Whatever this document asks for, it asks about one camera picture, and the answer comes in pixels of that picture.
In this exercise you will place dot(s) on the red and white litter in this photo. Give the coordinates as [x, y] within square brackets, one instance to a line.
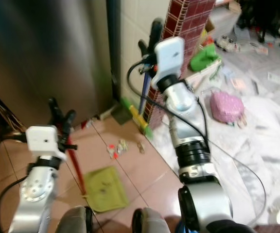
[116, 149]

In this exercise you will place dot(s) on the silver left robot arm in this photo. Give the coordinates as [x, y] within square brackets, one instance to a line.
[35, 194]

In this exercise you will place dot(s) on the grey robot leg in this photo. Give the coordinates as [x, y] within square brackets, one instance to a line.
[152, 222]
[76, 221]

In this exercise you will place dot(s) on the grey left robot leg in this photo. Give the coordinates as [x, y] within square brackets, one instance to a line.
[76, 221]

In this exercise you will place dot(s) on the grey right robot leg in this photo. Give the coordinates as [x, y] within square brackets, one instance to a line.
[152, 222]

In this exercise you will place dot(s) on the green plastic item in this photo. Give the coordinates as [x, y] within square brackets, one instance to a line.
[204, 58]

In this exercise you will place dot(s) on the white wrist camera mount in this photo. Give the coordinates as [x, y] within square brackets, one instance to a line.
[169, 60]
[43, 140]

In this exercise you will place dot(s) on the pink bag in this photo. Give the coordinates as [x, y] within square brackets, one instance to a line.
[227, 108]

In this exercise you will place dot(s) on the dark upright door post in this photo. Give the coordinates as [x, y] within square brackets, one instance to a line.
[113, 48]

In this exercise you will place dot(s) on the red tiled pillar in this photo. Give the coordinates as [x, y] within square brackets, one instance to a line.
[188, 17]

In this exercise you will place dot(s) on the small pale litter scrap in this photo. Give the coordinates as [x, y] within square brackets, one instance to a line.
[141, 147]

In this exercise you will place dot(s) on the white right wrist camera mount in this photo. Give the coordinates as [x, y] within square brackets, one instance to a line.
[169, 60]

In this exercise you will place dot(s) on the white plastic floor sheet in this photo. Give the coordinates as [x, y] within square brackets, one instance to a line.
[266, 145]

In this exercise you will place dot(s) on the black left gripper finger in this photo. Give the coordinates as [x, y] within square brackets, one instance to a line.
[68, 120]
[54, 111]

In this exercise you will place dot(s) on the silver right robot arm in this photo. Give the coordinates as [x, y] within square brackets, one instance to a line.
[188, 126]

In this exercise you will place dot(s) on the stainless steel fridge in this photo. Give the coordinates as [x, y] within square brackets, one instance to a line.
[47, 53]

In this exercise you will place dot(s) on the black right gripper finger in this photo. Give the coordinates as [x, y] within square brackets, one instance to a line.
[157, 33]
[142, 48]

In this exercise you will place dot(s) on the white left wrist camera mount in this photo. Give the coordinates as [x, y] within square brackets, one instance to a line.
[43, 140]

